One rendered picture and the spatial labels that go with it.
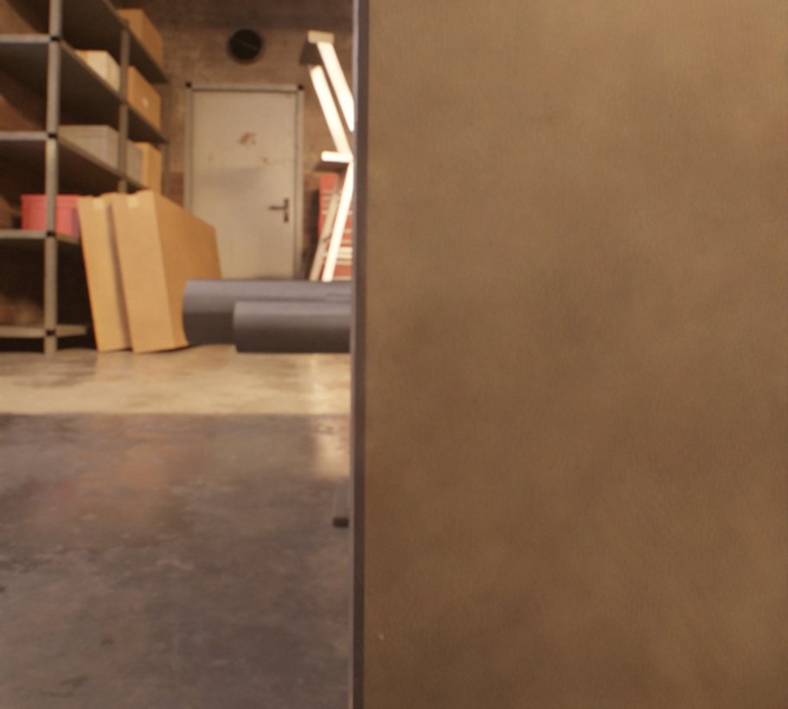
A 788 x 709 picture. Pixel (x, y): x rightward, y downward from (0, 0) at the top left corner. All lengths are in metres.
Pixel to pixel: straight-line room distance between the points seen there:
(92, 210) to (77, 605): 2.98
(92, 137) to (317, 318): 3.90
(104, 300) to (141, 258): 0.31
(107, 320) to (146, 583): 2.85
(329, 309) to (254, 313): 0.03
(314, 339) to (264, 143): 5.06
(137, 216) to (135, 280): 0.31
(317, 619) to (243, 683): 0.09
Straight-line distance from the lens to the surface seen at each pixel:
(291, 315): 0.21
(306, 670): 0.44
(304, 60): 3.77
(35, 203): 3.66
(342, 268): 4.50
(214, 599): 0.53
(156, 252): 3.20
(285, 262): 5.07
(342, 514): 0.67
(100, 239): 3.40
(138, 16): 4.83
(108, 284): 3.37
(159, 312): 3.19
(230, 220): 5.18
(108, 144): 4.06
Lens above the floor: 0.23
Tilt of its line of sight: 1 degrees down
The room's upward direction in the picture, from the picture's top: straight up
